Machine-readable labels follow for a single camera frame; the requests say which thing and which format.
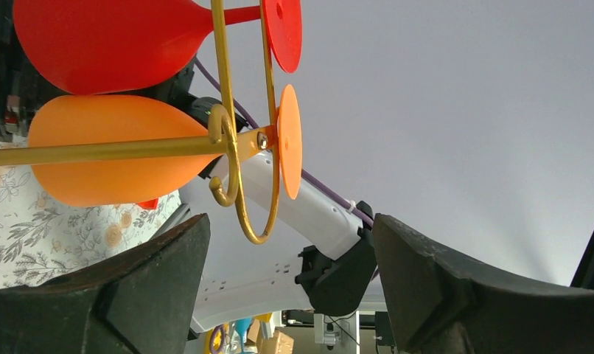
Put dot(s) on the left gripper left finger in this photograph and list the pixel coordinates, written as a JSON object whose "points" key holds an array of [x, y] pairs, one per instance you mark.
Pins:
{"points": [[139, 301]]}

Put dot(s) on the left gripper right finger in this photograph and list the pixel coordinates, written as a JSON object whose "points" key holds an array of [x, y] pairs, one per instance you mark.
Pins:
{"points": [[440, 300]]}

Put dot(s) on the gold wire glass rack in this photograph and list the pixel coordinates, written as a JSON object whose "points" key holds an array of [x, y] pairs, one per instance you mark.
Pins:
{"points": [[221, 138]]}

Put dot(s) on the orange plastic wine glass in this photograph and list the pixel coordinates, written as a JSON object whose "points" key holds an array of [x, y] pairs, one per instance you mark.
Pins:
{"points": [[79, 120]]}

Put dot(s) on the red plastic wine glass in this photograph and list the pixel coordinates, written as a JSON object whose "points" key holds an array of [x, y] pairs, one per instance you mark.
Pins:
{"points": [[101, 47]]}

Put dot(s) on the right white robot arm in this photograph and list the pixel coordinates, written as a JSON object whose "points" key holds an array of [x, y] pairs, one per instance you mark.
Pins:
{"points": [[244, 280]]}

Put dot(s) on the red curved piece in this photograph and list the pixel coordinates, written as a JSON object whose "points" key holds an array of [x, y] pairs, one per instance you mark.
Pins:
{"points": [[149, 205]]}

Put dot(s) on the floral table mat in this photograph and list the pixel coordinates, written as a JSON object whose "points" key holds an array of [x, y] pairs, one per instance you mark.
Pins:
{"points": [[41, 238]]}

